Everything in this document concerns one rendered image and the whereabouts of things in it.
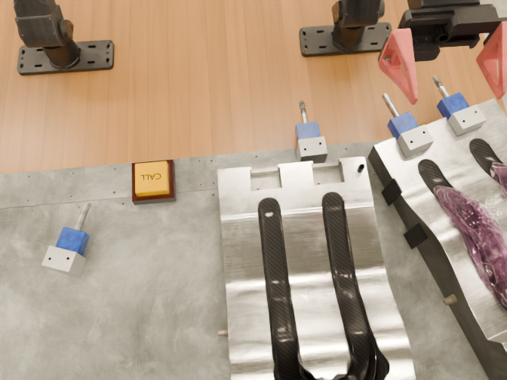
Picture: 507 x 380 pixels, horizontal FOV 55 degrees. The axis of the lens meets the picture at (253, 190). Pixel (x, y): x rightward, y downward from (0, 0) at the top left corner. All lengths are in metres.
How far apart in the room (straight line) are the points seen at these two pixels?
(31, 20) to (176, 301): 0.57
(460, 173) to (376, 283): 0.27
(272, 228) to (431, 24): 0.40
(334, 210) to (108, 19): 0.67
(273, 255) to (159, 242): 0.22
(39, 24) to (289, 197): 0.55
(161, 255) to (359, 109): 0.49
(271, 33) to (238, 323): 0.63
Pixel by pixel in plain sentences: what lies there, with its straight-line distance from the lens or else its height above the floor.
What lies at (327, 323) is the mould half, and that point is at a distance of 0.77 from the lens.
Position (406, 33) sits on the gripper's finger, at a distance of 0.58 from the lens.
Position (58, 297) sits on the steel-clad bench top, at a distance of 0.95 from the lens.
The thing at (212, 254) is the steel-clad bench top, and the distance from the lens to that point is 0.90.
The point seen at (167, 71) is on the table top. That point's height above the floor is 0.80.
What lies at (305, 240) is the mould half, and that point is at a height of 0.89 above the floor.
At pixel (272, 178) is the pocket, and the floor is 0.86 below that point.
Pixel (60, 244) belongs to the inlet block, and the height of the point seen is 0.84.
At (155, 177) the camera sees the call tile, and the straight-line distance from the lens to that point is 0.92.
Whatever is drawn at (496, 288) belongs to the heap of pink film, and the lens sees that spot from 0.88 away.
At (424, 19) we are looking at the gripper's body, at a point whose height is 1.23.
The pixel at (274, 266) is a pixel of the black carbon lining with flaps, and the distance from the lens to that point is 0.81.
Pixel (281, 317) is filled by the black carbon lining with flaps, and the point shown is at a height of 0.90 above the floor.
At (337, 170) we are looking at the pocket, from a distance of 0.89.
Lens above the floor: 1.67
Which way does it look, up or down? 69 degrees down
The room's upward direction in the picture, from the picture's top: 1 degrees counter-clockwise
